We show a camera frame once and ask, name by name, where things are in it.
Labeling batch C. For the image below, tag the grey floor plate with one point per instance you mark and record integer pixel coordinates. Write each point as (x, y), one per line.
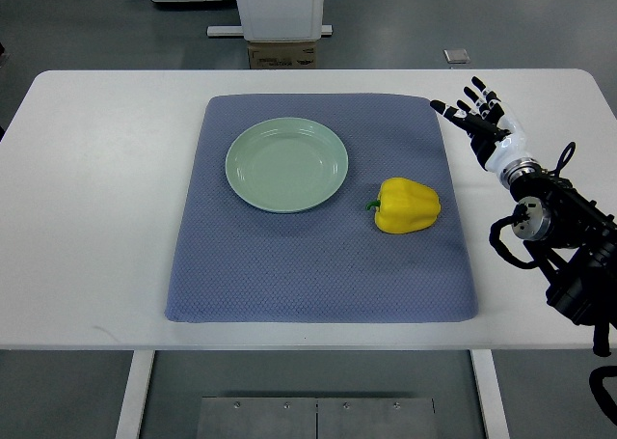
(456, 56)

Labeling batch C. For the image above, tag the right white table leg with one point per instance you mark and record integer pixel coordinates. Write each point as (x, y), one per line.
(489, 395)

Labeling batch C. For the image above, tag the white pedestal cabinet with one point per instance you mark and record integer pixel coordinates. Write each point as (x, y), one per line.
(276, 21)

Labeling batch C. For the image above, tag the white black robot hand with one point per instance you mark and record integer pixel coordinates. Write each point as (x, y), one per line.
(496, 136)

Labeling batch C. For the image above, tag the blue quilted mat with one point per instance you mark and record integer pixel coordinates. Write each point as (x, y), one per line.
(330, 264)

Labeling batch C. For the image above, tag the white table leg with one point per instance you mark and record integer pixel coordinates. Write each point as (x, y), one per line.
(489, 395)
(135, 395)

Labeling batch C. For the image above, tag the light green plate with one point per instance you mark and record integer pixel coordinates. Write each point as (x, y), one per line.
(286, 165)

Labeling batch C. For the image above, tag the yellow bell pepper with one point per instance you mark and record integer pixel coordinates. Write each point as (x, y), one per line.
(404, 206)

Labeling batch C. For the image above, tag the cardboard box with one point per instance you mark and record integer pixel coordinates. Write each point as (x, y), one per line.
(282, 55)

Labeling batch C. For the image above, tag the left white table leg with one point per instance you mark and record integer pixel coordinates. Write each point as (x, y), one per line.
(135, 395)

